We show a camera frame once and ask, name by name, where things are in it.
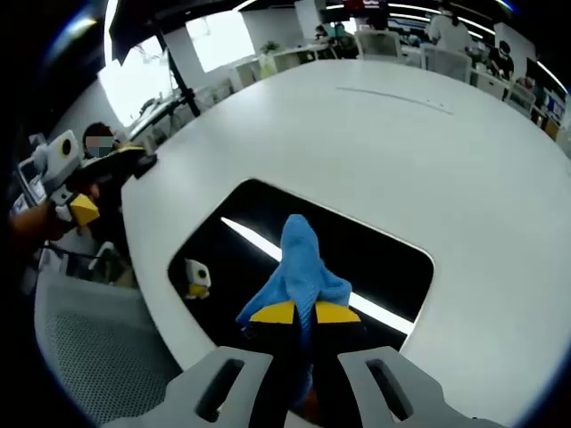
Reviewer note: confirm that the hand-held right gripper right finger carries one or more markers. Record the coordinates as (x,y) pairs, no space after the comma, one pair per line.
(379,392)

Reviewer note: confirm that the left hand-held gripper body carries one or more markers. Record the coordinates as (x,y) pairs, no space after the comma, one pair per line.
(55,156)

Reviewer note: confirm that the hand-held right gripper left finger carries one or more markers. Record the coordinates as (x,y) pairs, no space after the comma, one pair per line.
(214,392)

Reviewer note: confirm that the blue cleaning cloth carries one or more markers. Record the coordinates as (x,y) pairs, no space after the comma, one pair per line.
(303,258)

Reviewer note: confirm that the black monitor stand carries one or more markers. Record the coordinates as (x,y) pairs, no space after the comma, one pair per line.
(180,76)

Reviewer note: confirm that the white mesh office chair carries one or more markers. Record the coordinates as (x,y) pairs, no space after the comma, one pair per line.
(98,339)

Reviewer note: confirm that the black monitor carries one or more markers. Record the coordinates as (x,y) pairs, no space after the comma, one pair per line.
(134,27)

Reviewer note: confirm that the green potted plant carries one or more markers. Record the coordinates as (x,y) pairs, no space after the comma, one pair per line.
(270,47)

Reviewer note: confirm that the white side desk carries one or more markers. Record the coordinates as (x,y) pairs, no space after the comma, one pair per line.
(285,60)

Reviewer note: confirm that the white background chair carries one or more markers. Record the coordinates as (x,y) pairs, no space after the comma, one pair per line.
(446,64)
(519,100)
(379,44)

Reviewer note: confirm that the red wall screen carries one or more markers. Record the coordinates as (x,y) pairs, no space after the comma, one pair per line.
(366,2)

